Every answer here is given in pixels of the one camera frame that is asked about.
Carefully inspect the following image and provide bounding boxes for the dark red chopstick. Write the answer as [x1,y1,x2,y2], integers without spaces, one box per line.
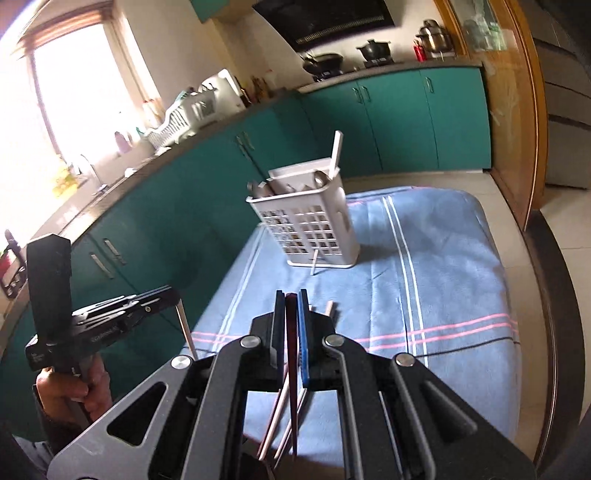
[284,293,298,459]

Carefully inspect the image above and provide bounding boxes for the beige chopstick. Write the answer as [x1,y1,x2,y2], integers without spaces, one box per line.
[256,321,311,471]

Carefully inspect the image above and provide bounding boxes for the person's left hand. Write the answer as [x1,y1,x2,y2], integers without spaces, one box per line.
[35,354,113,423]

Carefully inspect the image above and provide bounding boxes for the white plastic utensil caddy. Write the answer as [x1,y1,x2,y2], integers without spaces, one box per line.
[246,158,360,269]

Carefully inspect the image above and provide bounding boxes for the teal lower cabinets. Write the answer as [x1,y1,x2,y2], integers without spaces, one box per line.
[0,64,494,444]

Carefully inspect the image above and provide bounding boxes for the blue striped towel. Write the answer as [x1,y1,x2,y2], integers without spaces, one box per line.
[192,187,521,438]

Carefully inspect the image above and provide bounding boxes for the white chopstick in caddy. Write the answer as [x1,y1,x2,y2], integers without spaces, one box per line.
[329,130,344,179]

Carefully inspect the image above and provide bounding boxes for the white dish rack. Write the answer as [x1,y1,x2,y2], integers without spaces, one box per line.
[143,89,218,150]

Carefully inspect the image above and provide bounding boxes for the black wok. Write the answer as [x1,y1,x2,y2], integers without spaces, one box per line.
[301,53,344,77]

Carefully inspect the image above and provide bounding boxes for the black cooking pot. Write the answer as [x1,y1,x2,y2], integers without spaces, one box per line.
[358,39,392,62]

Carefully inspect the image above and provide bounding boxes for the red canister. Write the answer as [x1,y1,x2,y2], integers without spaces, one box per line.
[414,41,427,62]

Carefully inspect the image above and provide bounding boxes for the black range hood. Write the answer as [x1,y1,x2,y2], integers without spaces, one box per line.
[252,0,394,52]

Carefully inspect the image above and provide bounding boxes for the steel kettle pot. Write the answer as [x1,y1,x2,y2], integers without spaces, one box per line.
[417,19,454,54]

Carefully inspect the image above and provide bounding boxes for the wooden glass sliding door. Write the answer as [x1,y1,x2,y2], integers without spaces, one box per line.
[435,1,549,231]

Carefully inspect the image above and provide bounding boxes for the grey refrigerator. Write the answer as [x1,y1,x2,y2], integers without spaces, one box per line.
[520,1,590,189]

